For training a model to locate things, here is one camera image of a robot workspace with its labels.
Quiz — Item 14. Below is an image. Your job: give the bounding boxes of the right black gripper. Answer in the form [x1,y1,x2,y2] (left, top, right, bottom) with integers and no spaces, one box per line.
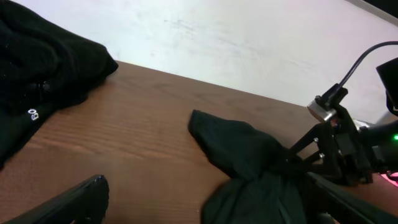
[288,106,373,185]

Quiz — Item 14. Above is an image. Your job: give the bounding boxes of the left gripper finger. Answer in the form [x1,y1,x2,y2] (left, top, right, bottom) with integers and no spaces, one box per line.
[7,175,109,224]

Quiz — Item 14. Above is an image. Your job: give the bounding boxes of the black t-shirt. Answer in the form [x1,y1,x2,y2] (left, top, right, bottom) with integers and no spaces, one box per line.
[188,110,397,223]

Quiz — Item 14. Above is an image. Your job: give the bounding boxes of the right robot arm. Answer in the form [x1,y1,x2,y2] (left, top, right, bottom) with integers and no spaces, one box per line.
[287,83,397,185]

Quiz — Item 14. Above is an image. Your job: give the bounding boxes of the coral pink t-shirt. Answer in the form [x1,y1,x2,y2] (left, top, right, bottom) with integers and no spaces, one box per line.
[381,172,398,187]

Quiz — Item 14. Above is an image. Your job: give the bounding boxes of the folded black pants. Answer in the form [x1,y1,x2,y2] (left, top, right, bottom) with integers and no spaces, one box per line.
[1,1,118,164]

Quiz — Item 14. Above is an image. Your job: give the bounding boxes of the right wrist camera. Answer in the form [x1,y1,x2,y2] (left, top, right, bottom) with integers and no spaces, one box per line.
[307,100,336,123]

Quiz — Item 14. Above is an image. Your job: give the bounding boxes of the right black cable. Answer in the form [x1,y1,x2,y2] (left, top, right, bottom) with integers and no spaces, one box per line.
[323,40,398,108]

